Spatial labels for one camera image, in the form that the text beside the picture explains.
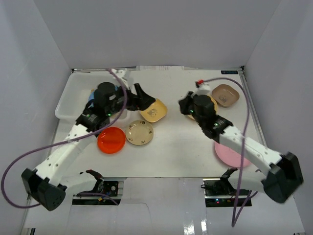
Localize tan round plate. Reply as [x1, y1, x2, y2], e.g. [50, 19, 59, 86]
[187, 94, 218, 120]

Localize yellow square panda dish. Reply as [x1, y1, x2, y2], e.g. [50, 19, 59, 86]
[140, 98, 168, 123]

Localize brown square dish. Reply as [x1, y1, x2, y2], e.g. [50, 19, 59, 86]
[211, 84, 240, 108]

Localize pink round plate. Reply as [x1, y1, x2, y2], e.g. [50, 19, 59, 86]
[214, 142, 241, 168]

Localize blue round plate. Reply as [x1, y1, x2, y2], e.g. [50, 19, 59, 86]
[87, 90, 94, 108]

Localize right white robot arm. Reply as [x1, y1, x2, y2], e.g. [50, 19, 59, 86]
[179, 92, 304, 204]

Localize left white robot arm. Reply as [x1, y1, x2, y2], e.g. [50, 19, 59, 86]
[22, 82, 156, 211]

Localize white plastic bin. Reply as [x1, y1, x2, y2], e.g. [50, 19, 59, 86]
[55, 71, 134, 129]

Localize paper sheet at back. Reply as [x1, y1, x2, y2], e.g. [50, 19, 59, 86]
[136, 66, 184, 71]

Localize beige patterned small plate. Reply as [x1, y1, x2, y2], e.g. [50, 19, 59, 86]
[125, 120, 154, 146]

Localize dark table label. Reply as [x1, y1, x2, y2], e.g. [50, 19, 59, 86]
[221, 70, 239, 74]

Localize orange round plate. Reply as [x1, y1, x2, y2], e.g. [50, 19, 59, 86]
[97, 127, 126, 154]

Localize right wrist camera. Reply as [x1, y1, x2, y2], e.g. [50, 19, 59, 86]
[195, 80, 211, 95]

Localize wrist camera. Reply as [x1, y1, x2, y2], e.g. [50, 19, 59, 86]
[195, 80, 211, 95]
[115, 70, 132, 87]

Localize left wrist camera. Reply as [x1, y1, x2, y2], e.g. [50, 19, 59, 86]
[115, 70, 132, 87]

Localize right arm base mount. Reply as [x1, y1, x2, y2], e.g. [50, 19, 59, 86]
[201, 180, 236, 208]

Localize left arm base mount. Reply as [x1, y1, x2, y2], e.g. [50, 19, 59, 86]
[72, 181, 122, 206]

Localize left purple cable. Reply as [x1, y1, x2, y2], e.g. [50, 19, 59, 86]
[1, 68, 128, 209]

